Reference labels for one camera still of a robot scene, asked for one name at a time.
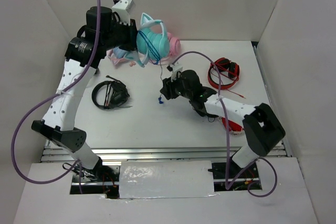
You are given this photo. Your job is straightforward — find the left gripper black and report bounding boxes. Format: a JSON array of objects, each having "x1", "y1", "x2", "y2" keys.
[{"x1": 101, "y1": 16, "x2": 144, "y2": 51}]

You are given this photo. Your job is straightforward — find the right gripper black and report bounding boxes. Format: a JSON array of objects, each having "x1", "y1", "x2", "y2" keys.
[{"x1": 160, "y1": 71, "x2": 192, "y2": 100}]

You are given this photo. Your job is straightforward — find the teal cat ear headphones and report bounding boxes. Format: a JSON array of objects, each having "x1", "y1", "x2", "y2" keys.
[{"x1": 130, "y1": 13, "x2": 170, "y2": 67}]

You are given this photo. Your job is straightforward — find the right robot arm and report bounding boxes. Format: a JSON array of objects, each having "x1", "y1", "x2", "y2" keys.
[{"x1": 160, "y1": 70, "x2": 286, "y2": 178}]

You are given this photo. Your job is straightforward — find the red white headphones under arm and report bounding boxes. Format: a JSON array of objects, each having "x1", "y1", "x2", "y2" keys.
[{"x1": 221, "y1": 118, "x2": 245, "y2": 135}]

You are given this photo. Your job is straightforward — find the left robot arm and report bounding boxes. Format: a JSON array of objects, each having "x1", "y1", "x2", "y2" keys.
[{"x1": 31, "y1": 5, "x2": 137, "y2": 182}]

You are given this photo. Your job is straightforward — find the pink blue cat headphones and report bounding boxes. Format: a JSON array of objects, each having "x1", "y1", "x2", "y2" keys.
[{"x1": 107, "y1": 47, "x2": 132, "y2": 67}]

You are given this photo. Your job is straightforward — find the red black headphones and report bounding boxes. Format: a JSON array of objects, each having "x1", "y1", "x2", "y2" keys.
[{"x1": 207, "y1": 58, "x2": 245, "y2": 99}]

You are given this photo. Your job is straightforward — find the pink over-ear headphones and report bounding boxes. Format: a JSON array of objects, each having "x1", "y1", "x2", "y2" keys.
[{"x1": 160, "y1": 33, "x2": 181, "y2": 65}]

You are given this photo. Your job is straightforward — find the pink earbuds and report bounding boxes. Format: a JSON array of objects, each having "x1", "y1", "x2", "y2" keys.
[{"x1": 129, "y1": 61, "x2": 136, "y2": 67}]

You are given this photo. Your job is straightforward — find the black headset with mic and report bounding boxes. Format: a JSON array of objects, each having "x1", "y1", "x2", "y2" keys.
[{"x1": 91, "y1": 75, "x2": 130, "y2": 110}]

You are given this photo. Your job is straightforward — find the white foam cover panel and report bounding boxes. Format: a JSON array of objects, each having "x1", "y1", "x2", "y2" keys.
[{"x1": 119, "y1": 161, "x2": 214, "y2": 199}]

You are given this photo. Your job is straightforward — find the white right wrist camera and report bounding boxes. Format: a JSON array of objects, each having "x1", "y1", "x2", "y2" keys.
[{"x1": 167, "y1": 62, "x2": 183, "y2": 81}]

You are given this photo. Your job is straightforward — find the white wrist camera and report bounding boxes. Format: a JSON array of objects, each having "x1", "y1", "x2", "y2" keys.
[
  {"x1": 167, "y1": 62, "x2": 183, "y2": 81},
  {"x1": 112, "y1": 0, "x2": 135, "y2": 23}
]

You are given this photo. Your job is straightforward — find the black on-ear wired headphones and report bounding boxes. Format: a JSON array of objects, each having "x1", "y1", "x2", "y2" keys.
[{"x1": 191, "y1": 102, "x2": 218, "y2": 122}]

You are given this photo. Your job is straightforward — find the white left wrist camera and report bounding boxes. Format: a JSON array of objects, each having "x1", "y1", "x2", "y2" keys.
[{"x1": 112, "y1": 0, "x2": 135, "y2": 23}]

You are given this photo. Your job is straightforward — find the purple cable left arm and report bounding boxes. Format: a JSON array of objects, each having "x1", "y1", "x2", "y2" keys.
[{"x1": 10, "y1": 0, "x2": 119, "y2": 185}]

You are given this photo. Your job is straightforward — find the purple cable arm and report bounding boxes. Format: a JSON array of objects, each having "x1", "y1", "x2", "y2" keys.
[
  {"x1": 10, "y1": 0, "x2": 119, "y2": 185},
  {"x1": 170, "y1": 51, "x2": 279, "y2": 198}
]

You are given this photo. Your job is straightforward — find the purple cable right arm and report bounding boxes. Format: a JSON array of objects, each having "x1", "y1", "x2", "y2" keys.
[{"x1": 170, "y1": 51, "x2": 279, "y2": 198}]

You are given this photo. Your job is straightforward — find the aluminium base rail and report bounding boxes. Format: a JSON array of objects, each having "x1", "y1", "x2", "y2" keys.
[{"x1": 41, "y1": 145, "x2": 287, "y2": 162}]

